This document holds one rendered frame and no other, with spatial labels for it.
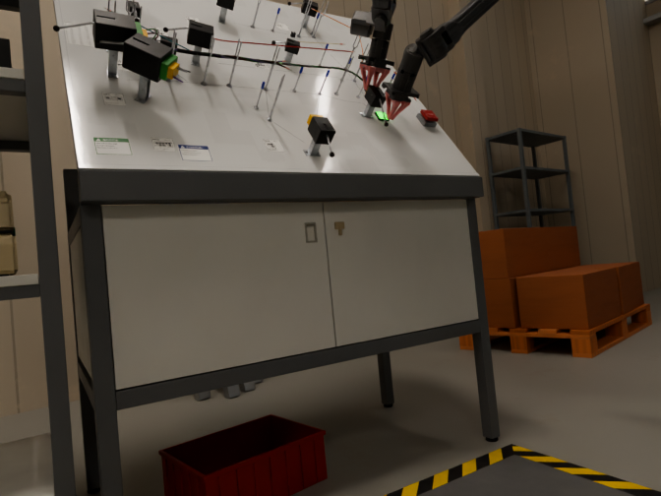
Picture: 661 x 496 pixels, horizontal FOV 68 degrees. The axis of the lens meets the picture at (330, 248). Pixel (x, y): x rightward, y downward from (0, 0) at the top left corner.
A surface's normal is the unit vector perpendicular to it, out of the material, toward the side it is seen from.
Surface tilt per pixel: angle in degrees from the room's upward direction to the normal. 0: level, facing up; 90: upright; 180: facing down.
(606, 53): 90
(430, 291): 90
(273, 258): 90
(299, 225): 90
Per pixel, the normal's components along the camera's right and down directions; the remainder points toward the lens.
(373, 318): 0.51, -0.08
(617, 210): -0.79, 0.05
